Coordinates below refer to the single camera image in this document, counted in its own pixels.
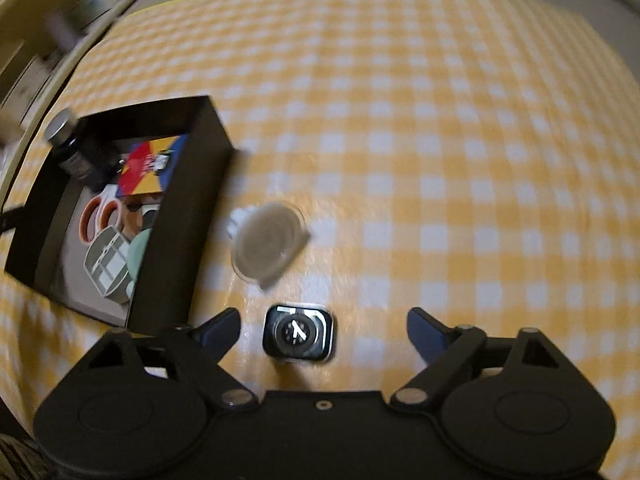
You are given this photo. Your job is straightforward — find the orange handled scissors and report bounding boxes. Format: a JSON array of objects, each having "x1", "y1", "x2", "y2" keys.
[{"x1": 79, "y1": 195, "x2": 123, "y2": 245}]

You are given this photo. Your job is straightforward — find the small colourful card box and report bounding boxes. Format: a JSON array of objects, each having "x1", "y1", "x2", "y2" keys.
[{"x1": 116, "y1": 135, "x2": 188, "y2": 196}]

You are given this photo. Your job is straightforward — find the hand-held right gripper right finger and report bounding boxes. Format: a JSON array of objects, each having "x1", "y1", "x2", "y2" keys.
[{"x1": 390, "y1": 307, "x2": 564, "y2": 407}]

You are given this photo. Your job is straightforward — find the black cardboard box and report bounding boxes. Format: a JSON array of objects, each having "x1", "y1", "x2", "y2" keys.
[{"x1": 4, "y1": 95, "x2": 240, "y2": 333}]

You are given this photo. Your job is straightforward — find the round cork panda coaster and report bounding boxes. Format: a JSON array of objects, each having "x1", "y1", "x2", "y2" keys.
[{"x1": 120, "y1": 195, "x2": 161, "y2": 236}]

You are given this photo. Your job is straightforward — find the cream bedside shelf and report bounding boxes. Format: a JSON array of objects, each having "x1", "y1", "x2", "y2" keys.
[{"x1": 0, "y1": 0, "x2": 168, "y2": 181}]

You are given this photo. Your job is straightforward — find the mint green round gadget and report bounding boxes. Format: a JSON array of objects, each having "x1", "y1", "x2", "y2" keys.
[{"x1": 127, "y1": 227, "x2": 156, "y2": 296}]

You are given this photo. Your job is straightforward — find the white tissue box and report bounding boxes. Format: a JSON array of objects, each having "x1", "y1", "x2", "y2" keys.
[{"x1": 80, "y1": 0, "x2": 128, "y2": 28}]

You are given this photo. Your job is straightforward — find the dark blue bottle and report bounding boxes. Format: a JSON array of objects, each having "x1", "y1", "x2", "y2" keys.
[{"x1": 44, "y1": 109, "x2": 108, "y2": 192}]

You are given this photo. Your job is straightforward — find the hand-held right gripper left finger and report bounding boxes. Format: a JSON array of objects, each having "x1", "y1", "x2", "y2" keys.
[{"x1": 85, "y1": 307, "x2": 259, "y2": 409}]

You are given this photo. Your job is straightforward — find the yellow white checkered mat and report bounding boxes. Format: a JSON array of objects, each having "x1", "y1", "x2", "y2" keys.
[{"x1": 0, "y1": 0, "x2": 640, "y2": 480}]

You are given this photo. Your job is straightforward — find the square smartwatch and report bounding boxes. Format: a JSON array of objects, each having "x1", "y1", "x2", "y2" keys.
[{"x1": 262, "y1": 303, "x2": 335, "y2": 362}]

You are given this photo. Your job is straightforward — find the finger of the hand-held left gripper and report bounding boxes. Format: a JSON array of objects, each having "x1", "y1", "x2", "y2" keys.
[{"x1": 0, "y1": 206, "x2": 27, "y2": 233}]

